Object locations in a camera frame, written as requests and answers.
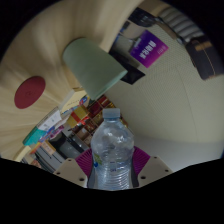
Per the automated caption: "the flat round red coaster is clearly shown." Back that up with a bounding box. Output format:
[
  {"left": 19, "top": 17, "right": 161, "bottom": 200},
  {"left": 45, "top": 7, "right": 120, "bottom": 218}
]
[{"left": 13, "top": 75, "right": 47, "bottom": 110}]

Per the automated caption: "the purple sign board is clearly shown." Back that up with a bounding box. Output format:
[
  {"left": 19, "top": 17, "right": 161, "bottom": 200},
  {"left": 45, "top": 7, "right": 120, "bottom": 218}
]
[{"left": 129, "top": 29, "right": 170, "bottom": 69}]

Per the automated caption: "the grey striped cushion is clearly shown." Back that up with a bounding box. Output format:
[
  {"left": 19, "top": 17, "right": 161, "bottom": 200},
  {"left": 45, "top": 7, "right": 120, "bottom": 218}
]
[{"left": 158, "top": 5, "right": 204, "bottom": 43}]

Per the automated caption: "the red shelf unit with trophies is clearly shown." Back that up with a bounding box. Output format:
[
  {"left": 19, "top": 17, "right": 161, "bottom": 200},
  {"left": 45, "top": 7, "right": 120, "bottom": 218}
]
[{"left": 74, "top": 95, "right": 129, "bottom": 148}]

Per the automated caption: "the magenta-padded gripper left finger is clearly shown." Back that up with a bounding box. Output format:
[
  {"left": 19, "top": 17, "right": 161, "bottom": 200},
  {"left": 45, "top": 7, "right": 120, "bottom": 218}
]
[{"left": 53, "top": 148, "right": 94, "bottom": 189}]

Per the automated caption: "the yellow gift box red ribbon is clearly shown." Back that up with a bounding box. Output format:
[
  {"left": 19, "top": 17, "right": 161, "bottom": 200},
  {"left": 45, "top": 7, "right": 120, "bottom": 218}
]
[{"left": 66, "top": 105, "right": 91, "bottom": 128}]

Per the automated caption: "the pale yellow paper pad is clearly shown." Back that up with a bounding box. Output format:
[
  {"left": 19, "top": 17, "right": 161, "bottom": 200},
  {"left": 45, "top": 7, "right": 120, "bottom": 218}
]
[{"left": 58, "top": 89, "right": 88, "bottom": 114}]

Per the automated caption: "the teal book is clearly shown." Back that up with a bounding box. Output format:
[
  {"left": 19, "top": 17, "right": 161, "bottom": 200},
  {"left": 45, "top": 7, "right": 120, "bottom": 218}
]
[{"left": 22, "top": 128, "right": 48, "bottom": 147}]

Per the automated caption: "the black case with tan trim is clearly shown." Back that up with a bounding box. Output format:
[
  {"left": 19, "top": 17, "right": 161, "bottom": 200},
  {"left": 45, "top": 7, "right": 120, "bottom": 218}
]
[{"left": 185, "top": 35, "right": 224, "bottom": 81}]

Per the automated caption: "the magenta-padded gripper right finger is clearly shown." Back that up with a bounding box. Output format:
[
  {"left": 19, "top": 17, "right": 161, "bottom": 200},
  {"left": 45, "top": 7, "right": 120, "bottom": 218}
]
[{"left": 132, "top": 145, "right": 174, "bottom": 188}]

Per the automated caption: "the clear plastic water bottle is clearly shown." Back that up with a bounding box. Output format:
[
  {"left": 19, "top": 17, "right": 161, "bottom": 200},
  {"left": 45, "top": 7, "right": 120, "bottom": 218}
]
[{"left": 90, "top": 107, "right": 136, "bottom": 191}]

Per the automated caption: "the pale green cup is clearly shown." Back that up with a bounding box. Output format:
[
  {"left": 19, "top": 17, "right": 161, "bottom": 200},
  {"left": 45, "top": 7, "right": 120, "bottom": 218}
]
[{"left": 62, "top": 37, "right": 129, "bottom": 101}]

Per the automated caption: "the black chair back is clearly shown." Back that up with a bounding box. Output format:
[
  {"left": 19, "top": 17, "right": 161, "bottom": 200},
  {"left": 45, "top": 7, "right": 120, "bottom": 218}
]
[{"left": 128, "top": 7, "right": 159, "bottom": 28}]

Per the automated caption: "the yellow notebook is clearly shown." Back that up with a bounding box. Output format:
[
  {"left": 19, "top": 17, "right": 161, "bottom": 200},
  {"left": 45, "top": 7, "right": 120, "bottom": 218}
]
[{"left": 13, "top": 146, "right": 33, "bottom": 163}]

